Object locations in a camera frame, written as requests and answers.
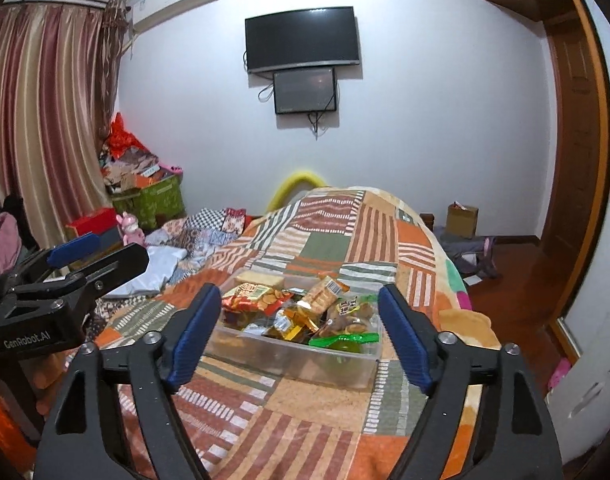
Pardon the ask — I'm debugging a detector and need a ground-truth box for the yellow foam tube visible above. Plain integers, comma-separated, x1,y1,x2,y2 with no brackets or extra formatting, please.
266,170,331,211

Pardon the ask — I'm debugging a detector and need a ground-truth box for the patchwork blanket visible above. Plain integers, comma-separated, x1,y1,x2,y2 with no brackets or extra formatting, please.
35,187,503,480

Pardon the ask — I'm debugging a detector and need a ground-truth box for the red box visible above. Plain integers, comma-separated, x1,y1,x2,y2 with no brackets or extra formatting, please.
65,206,118,241

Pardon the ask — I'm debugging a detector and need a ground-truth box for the rice cracker packet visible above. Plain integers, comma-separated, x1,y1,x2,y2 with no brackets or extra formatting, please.
297,275,351,313

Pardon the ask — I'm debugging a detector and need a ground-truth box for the red chips packet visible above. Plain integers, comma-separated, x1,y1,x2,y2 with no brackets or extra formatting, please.
221,282,291,317

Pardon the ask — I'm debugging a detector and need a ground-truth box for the green storage box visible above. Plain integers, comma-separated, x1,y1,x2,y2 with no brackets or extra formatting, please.
112,172,187,231

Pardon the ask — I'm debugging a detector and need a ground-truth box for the small wall monitor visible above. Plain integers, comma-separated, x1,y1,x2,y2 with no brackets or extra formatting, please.
272,66,339,116

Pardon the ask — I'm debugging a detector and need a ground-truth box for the red plastic bag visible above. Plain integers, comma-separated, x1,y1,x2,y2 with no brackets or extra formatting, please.
107,112,146,158

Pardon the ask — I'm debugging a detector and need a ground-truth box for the striped curtain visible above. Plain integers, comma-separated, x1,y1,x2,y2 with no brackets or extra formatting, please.
0,0,130,281

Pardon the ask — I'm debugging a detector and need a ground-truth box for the white air conditioner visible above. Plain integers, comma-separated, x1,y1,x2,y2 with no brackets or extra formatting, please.
125,0,222,36

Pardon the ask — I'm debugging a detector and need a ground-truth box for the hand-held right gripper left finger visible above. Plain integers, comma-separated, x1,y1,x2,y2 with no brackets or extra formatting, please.
32,282,222,480

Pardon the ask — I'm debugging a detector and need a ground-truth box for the pink bag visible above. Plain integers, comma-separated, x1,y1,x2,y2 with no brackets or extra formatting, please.
0,210,24,275

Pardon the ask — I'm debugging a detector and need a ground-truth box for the black wall television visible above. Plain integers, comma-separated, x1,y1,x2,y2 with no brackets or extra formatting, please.
244,6,362,75

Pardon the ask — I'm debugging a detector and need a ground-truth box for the pink slipper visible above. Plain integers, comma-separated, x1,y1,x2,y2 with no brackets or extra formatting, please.
548,357,571,391

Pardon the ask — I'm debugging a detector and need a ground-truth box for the cardboard box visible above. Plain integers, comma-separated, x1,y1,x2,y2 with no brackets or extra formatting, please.
445,201,479,238

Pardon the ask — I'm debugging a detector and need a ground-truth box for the bag of fried snack balls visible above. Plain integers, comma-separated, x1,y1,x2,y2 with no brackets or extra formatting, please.
317,296,378,336

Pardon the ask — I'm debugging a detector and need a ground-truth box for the floral cloth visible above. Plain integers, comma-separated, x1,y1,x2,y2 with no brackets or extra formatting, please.
150,207,248,281

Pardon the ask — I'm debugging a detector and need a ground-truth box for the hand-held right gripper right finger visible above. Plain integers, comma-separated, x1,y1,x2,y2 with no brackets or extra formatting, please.
376,283,568,480

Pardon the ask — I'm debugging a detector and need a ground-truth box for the yellow cake packet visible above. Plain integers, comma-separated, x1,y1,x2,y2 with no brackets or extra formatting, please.
234,271,286,288

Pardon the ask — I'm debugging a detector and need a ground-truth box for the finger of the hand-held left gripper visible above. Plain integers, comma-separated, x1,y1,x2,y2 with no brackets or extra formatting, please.
11,242,150,312
2,232,102,287

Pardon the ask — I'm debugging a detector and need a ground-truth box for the pink plush toy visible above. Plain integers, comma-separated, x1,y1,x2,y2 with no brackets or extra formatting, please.
116,211,146,247

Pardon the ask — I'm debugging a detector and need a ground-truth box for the pile of papers and cloth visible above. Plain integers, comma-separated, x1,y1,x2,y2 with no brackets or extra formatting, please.
100,152,178,191

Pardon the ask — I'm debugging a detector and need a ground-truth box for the grey bag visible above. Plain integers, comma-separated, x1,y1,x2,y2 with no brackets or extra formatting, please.
432,227,501,281

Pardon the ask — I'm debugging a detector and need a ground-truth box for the wooden door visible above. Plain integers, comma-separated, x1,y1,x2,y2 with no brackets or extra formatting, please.
538,0,610,321

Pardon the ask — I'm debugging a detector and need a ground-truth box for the black monitor cable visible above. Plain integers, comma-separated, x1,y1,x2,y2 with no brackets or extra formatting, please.
308,110,332,139

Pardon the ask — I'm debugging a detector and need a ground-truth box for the white cabinet door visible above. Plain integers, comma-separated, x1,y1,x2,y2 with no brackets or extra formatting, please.
545,0,610,451

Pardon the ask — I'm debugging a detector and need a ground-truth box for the yellow candy packet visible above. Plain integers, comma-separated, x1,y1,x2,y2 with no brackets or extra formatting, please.
262,305,318,343

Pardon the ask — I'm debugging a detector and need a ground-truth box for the clear plastic container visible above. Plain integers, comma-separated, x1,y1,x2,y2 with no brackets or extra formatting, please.
202,272,386,388

